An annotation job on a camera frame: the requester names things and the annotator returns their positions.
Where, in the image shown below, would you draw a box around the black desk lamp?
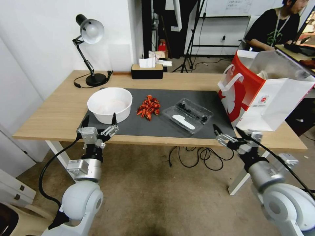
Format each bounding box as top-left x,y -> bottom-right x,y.
72,14 -> 108,87

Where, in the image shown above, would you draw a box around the brown cardboard piece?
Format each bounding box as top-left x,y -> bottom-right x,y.
0,201 -> 51,236

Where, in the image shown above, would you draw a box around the black table mat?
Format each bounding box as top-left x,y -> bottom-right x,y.
78,88 -> 239,140

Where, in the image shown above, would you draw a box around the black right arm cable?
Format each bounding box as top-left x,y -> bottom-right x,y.
255,140 -> 315,198

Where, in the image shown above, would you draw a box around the red and white delivery bag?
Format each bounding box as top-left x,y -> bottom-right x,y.
217,50 -> 315,132

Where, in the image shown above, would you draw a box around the person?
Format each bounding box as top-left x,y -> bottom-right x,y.
243,0 -> 303,52

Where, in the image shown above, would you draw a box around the side desk with dark items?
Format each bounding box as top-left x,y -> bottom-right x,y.
275,40 -> 315,65

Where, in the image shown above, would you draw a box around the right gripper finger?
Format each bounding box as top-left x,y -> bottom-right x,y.
212,124 -> 239,148
235,126 -> 252,143

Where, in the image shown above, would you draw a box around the white paper bowl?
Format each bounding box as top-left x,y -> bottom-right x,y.
87,87 -> 133,124

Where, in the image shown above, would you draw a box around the wooden table with white legs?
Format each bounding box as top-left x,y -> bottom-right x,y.
12,70 -> 308,196

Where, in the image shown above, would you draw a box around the clear plastic takeout box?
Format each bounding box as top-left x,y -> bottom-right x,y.
162,97 -> 214,135

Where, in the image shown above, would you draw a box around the black tripod stand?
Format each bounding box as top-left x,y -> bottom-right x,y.
171,0 -> 206,73

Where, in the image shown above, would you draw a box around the whiteboard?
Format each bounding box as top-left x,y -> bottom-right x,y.
203,0 -> 252,18

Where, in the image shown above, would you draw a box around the black lamp cord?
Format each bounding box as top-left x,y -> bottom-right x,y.
73,73 -> 92,89

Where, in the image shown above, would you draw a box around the brown cardboard box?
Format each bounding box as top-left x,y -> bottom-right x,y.
148,50 -> 169,60

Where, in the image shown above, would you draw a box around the white paper label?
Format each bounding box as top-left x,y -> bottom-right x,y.
173,114 -> 196,130

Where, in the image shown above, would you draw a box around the black floor cables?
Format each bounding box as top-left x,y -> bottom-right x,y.
168,146 -> 236,170

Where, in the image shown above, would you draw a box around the black tissue box wooden lid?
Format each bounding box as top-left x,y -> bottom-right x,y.
131,63 -> 164,80

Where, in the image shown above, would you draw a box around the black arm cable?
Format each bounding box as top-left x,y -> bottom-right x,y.
255,140 -> 315,198
39,136 -> 85,212

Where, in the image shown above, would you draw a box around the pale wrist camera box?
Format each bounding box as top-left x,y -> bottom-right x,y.
247,129 -> 263,146
80,127 -> 98,146

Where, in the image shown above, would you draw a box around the red crayfish pile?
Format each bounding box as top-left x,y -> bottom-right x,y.
136,95 -> 161,122

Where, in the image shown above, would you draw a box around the white tissue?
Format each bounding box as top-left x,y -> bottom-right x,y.
138,58 -> 157,68

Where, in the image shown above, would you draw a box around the white cabinet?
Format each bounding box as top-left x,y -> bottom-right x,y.
0,168 -> 37,206

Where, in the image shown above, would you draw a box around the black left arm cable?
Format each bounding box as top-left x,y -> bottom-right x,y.
39,136 -> 85,212

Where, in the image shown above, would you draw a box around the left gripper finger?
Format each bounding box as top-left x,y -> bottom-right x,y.
76,114 -> 90,135
99,112 -> 120,139

